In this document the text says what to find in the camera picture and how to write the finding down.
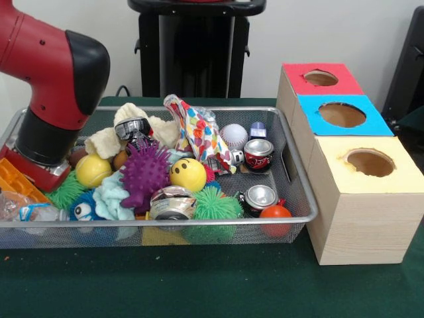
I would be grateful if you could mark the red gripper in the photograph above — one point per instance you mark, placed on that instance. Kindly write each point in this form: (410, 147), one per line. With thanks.
(49, 180)

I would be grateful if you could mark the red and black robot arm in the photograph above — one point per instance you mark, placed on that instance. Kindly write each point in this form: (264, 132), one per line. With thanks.
(49, 66)

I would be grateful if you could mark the silver mesh bin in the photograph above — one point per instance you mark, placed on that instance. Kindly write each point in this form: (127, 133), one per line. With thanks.
(303, 198)

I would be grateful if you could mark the wooden box with three holes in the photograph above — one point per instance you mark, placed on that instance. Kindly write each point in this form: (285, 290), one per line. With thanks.
(364, 225)

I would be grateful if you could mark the purple spiky rubber toy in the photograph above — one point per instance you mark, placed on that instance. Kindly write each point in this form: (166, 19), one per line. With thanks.
(145, 172)

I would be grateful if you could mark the yellow smiley ball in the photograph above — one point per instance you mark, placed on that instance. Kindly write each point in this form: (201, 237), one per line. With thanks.
(187, 174)

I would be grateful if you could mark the white cloth with coloured dots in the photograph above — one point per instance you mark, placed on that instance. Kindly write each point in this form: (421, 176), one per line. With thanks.
(202, 132)

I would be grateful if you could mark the dark green table cloth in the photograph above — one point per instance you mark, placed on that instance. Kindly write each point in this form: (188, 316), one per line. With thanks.
(414, 122)
(198, 281)

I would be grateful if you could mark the white baseball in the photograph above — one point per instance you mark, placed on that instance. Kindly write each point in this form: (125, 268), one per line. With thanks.
(234, 134)

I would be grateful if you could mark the crushed red can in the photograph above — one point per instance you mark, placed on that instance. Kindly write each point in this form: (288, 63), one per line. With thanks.
(259, 154)

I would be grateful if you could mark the crushed black can silver lid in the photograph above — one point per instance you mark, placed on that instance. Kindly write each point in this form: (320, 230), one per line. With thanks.
(261, 197)

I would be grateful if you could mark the purple toy block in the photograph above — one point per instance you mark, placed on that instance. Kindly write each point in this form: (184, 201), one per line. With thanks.
(257, 130)

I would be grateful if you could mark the red ball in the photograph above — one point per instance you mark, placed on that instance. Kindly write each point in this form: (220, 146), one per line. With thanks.
(275, 215)

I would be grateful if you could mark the black chair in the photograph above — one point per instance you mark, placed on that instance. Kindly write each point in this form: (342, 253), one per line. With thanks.
(410, 66)

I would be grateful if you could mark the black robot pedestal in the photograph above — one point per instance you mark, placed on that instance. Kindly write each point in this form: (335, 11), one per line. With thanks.
(198, 49)

